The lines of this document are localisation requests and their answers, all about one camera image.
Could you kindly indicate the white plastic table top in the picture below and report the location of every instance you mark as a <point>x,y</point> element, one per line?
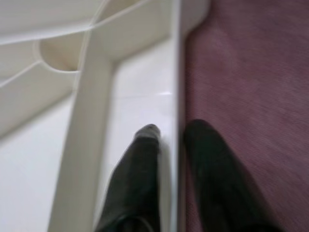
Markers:
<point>91,96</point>

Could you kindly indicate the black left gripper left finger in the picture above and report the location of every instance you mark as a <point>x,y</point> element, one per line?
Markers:
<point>135,193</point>

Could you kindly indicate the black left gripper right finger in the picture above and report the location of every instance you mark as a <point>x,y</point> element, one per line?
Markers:
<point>222,193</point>

